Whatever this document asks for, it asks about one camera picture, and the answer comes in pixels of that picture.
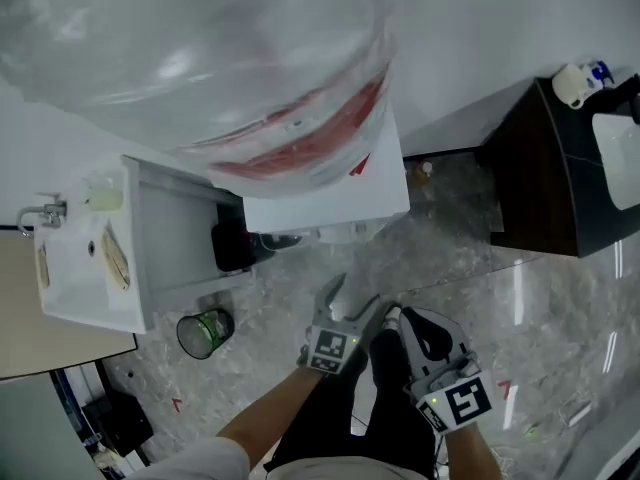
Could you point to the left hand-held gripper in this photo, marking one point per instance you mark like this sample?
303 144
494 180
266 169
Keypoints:
330 345

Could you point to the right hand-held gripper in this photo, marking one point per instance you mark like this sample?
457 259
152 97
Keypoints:
457 398

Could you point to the white water dispenser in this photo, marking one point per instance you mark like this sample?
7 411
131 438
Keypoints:
325 198

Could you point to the person's left forearm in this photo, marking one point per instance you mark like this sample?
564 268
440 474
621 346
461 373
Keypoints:
270 413

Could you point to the person's right forearm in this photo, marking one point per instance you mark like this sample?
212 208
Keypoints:
470 455

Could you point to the clear water bottle red label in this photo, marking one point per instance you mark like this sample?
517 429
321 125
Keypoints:
190 68

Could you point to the person's shoe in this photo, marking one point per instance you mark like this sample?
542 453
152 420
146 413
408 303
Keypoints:
394 318

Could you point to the person's black trousers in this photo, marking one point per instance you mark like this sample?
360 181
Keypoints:
390 408

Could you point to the red tape mark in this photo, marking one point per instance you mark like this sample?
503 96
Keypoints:
176 404
505 388

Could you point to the white trash bin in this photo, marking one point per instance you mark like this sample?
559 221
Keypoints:
280 241

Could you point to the small green item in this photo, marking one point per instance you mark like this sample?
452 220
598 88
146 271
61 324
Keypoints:
531 432

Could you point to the black bag on floor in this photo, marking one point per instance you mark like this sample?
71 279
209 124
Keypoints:
230 248

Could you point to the green mesh trash bin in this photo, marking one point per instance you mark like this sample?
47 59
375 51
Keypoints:
202 333

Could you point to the white power strip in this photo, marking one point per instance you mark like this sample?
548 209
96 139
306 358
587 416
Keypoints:
580 414

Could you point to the white sink cabinet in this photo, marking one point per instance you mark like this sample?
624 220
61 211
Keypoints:
170 248

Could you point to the black sink cabinet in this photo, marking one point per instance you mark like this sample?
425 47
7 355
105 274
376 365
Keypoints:
540 183

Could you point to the person's grey shirt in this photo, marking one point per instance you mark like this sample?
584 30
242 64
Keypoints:
200 463

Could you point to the beige scrubbing brush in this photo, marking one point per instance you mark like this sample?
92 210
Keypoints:
116 258

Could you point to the white rectangular basin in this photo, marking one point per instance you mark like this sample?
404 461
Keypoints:
622 163

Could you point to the black box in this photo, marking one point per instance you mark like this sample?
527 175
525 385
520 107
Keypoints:
117 423

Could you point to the clear soap dish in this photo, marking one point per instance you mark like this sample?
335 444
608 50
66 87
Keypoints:
104 195

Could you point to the white mug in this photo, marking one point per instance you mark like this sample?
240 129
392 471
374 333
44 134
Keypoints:
570 85

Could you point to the small beige brush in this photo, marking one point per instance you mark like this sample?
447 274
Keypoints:
43 268

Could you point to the white bottle blue label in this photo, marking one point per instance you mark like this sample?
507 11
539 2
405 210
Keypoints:
599 73

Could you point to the chrome faucet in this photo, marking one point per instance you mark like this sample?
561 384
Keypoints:
45 213

